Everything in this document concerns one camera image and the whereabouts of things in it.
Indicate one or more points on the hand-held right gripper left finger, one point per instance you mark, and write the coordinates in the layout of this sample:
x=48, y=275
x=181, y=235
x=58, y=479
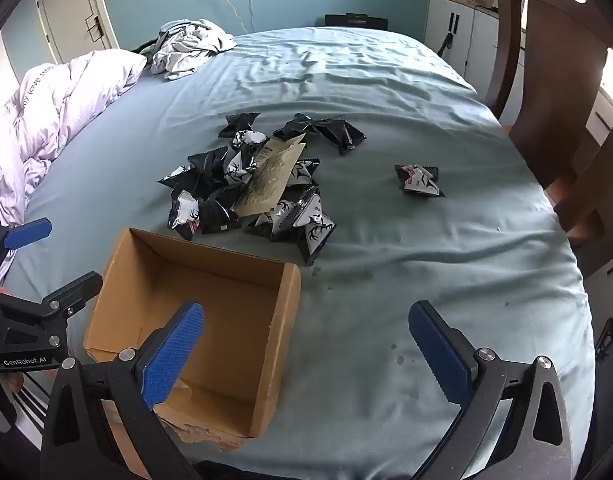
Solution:
x=174, y=355

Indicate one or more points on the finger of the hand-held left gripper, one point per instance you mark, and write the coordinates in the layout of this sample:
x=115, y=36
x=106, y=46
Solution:
x=29, y=232
x=76, y=287

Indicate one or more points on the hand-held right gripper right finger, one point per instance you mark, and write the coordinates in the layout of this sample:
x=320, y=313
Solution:
x=436, y=350

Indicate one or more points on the brown cardboard box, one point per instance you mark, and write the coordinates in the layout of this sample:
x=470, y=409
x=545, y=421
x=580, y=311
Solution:
x=226, y=330

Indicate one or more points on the black white snack packet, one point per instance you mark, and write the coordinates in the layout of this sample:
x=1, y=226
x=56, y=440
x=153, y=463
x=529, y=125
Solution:
x=419, y=180

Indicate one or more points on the pile of snack packets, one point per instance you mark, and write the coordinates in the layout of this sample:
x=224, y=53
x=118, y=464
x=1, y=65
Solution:
x=211, y=180

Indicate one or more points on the person's left hand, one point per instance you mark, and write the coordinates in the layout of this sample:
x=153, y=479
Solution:
x=14, y=384

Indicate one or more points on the white quilted duvet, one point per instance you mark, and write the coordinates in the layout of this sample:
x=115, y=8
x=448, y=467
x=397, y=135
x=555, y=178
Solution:
x=61, y=105

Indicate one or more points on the cream door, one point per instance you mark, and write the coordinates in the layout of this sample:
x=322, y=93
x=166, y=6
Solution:
x=66, y=5

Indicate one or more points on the crumpled grey white clothes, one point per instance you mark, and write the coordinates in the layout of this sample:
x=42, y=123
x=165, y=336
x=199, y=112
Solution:
x=186, y=50

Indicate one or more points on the bed with blue sheet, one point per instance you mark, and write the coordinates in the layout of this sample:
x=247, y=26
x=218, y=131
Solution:
x=386, y=110

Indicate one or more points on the white drawer unit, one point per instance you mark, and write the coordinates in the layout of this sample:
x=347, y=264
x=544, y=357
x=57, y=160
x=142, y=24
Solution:
x=606, y=110

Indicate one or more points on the white cabinet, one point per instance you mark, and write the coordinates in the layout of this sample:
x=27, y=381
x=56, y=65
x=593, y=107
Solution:
x=479, y=40

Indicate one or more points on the brown wooden chair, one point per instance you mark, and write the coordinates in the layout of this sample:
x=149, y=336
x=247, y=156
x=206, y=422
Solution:
x=556, y=60

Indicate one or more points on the black rectangular object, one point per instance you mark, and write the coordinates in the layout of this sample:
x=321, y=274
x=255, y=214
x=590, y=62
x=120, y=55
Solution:
x=356, y=21

